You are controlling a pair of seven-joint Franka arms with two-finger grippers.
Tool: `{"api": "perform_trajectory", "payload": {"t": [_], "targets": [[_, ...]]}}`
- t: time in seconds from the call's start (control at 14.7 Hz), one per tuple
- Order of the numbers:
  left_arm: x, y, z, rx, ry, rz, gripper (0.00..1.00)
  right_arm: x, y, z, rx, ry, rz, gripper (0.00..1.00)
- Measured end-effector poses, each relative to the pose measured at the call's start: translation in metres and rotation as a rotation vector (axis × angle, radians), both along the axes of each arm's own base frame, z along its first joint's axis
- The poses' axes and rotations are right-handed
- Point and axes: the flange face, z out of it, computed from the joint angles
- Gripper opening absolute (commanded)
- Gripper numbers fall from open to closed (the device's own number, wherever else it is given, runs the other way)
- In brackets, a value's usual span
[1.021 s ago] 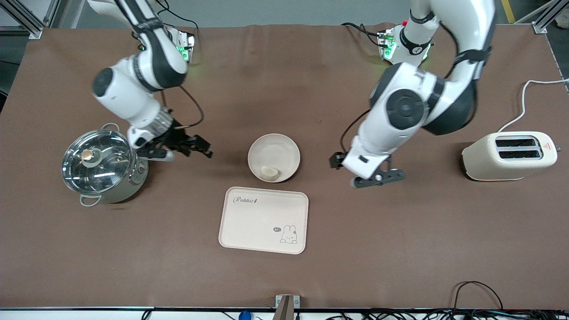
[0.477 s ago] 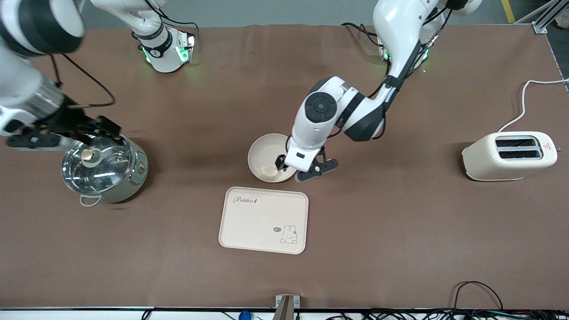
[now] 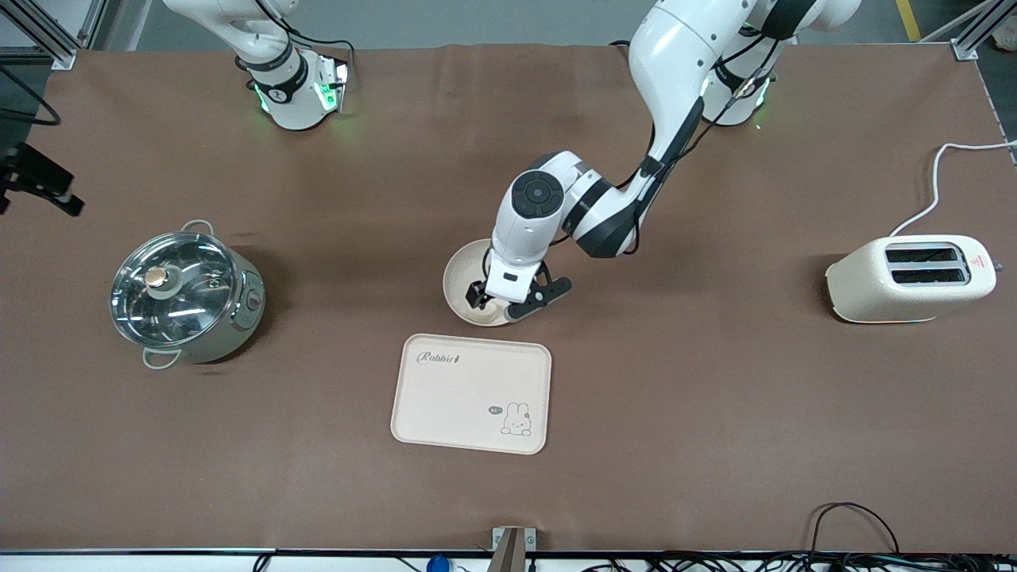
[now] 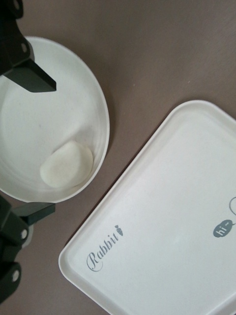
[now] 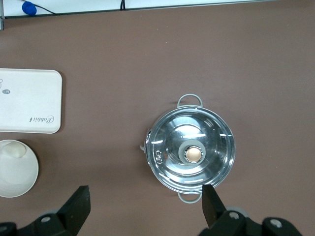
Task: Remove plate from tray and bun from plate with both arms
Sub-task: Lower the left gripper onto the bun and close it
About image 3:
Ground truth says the beige round bowl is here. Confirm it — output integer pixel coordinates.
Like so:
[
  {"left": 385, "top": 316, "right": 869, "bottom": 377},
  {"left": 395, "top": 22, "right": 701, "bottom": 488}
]
[{"left": 443, "top": 238, "right": 525, "bottom": 327}]

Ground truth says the cream rabbit print tray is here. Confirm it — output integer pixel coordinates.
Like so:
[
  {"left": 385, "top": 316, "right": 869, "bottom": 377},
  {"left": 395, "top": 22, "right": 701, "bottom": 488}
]
[{"left": 390, "top": 333, "right": 552, "bottom": 455}]

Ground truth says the glass pot lid with knob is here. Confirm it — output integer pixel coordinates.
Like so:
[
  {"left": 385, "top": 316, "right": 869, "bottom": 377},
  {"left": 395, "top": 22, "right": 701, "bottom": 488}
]
[{"left": 110, "top": 231, "right": 242, "bottom": 349}]

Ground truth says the brown table cover mat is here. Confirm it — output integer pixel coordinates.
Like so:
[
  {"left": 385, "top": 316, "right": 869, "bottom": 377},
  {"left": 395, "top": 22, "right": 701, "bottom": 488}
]
[{"left": 0, "top": 41, "right": 1017, "bottom": 554}]

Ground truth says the steel pot with glass lid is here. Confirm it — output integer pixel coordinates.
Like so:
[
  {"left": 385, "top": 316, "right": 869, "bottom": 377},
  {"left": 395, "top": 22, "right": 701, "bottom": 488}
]
[{"left": 110, "top": 220, "right": 266, "bottom": 370}]

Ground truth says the cream two-slot toaster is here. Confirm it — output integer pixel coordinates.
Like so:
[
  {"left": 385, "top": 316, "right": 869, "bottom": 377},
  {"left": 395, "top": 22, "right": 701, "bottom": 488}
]
[{"left": 825, "top": 234, "right": 998, "bottom": 324}]

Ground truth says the aluminium frame profile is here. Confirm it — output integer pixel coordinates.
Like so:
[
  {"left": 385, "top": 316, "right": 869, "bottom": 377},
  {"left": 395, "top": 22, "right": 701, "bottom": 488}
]
[
  {"left": 0, "top": 0, "right": 108, "bottom": 69},
  {"left": 922, "top": 0, "right": 1017, "bottom": 61}
]

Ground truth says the metal table edge bracket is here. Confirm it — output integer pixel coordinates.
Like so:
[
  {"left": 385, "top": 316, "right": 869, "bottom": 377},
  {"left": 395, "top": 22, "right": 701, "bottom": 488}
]
[{"left": 491, "top": 527, "right": 537, "bottom": 572}]

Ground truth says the black right arm base cable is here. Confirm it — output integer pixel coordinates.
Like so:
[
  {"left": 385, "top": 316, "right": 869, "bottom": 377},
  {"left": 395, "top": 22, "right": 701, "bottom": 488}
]
[{"left": 284, "top": 26, "right": 356, "bottom": 64}]

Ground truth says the black cable bundle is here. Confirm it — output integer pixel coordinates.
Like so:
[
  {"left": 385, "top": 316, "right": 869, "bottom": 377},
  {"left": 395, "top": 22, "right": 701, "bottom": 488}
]
[{"left": 580, "top": 551, "right": 1017, "bottom": 572}]

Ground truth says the black looped cable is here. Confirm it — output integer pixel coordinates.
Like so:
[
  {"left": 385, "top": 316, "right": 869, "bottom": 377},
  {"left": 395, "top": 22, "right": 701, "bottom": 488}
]
[{"left": 810, "top": 501, "right": 903, "bottom": 557}]

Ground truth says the white toaster power cable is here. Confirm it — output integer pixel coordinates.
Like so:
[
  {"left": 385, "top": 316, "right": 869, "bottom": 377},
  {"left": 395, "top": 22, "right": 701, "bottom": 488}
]
[{"left": 888, "top": 141, "right": 1017, "bottom": 238}]

